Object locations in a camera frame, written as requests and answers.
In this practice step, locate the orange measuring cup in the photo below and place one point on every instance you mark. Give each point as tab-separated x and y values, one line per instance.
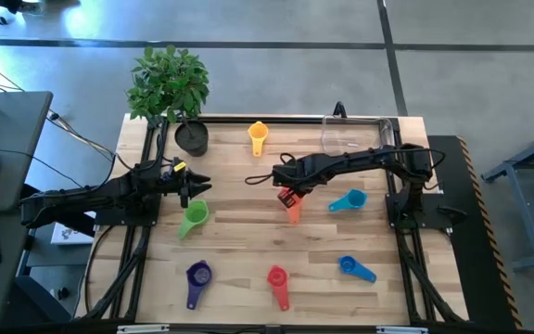
294	214

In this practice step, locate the yellow measuring cup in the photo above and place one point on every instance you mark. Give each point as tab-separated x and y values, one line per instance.
258	132

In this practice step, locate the white box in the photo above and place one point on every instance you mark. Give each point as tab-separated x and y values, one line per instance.
70	234

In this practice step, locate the purple measuring cup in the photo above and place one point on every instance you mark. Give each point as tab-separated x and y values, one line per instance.
194	297

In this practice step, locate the grey desk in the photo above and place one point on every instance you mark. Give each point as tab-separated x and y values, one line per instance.
12	139

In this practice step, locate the clear plastic basket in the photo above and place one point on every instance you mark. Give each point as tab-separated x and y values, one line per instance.
341	139

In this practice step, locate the small black knob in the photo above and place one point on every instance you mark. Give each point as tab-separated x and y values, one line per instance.
63	293

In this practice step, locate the green measuring cup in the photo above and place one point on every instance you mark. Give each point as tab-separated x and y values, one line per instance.
196	215

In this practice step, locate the yellow tag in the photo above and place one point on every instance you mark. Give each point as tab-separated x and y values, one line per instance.
180	166

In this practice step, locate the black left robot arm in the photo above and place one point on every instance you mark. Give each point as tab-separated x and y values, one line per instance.
86	199

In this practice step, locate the blue-grey metal table frame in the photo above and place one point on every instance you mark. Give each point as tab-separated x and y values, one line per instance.
522	218

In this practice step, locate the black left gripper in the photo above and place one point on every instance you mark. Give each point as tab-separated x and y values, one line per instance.
172	181

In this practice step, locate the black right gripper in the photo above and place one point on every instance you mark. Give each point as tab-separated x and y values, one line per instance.
295	171

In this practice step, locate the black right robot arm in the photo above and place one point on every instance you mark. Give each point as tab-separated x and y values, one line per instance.
364	158

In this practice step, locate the green plant in black pot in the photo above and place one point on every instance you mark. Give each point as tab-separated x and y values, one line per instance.
169	83

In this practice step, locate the black mat with hazard stripes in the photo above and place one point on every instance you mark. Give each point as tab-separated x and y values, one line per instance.
475	260

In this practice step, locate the light blue measuring cup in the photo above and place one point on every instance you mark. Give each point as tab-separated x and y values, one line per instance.
352	199

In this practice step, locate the red measuring cup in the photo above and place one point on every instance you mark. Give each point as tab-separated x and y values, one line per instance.
280	292

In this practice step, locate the small blue measuring cup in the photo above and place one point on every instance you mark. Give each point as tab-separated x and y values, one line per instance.
364	274

